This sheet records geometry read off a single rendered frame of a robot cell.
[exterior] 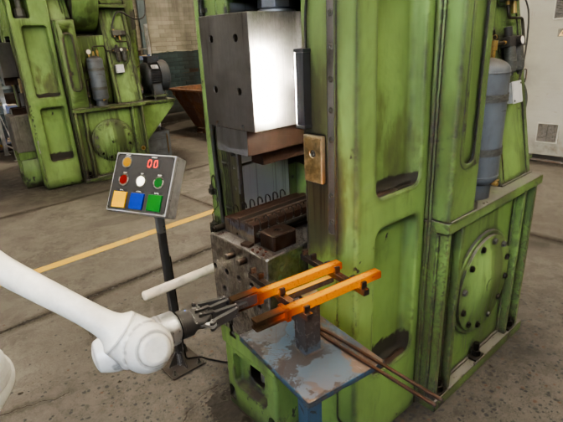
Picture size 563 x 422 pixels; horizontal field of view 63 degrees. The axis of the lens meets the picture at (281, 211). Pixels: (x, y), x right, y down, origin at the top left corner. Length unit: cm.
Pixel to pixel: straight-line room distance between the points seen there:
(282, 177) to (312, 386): 111
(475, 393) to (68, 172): 537
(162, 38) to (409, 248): 926
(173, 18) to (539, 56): 724
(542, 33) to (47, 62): 594
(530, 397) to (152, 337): 205
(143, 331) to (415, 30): 135
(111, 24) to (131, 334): 589
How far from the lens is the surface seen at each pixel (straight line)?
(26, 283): 115
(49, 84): 644
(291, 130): 185
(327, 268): 147
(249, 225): 184
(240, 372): 234
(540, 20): 674
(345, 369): 150
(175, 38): 1091
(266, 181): 216
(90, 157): 652
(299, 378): 147
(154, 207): 214
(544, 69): 673
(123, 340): 104
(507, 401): 262
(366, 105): 154
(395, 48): 174
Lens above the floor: 168
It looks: 21 degrees down
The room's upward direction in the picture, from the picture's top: 3 degrees counter-clockwise
